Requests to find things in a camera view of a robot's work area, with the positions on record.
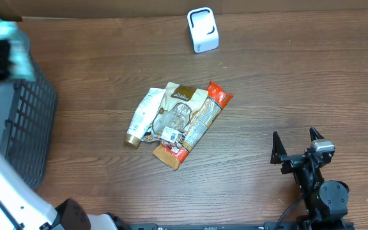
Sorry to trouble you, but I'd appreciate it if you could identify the white tube gold cap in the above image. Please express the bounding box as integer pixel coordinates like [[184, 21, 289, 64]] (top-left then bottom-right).
[[125, 88, 165, 148]]

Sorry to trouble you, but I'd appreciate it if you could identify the white barcode scanner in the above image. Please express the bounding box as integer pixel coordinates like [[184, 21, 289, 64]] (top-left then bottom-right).
[[187, 7, 219, 53]]

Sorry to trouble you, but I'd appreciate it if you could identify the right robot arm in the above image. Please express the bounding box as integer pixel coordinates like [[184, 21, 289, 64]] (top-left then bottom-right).
[[270, 126, 355, 229]]

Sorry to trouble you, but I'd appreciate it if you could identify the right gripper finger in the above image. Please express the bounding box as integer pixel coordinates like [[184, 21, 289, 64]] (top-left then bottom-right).
[[309, 126, 324, 141], [270, 132, 287, 164]]

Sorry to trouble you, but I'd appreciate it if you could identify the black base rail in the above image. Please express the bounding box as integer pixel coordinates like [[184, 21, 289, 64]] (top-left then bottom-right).
[[116, 222, 355, 230]]

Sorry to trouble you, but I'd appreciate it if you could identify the grey plastic basket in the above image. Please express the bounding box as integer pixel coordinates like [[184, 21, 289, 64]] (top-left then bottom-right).
[[0, 54, 58, 189]]

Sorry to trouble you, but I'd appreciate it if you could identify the beige brown snack pouch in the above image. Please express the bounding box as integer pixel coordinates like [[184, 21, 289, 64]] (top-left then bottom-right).
[[141, 82, 208, 153]]

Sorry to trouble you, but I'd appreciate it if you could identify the orange spaghetti package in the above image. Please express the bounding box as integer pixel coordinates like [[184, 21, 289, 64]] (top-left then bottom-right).
[[153, 80, 233, 170]]

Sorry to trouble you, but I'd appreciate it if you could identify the teal snack packet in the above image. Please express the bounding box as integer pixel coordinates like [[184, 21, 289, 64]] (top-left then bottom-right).
[[0, 19, 36, 82]]

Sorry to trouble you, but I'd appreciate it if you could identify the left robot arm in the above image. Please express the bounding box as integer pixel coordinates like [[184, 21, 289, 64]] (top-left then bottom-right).
[[0, 40, 125, 230]]

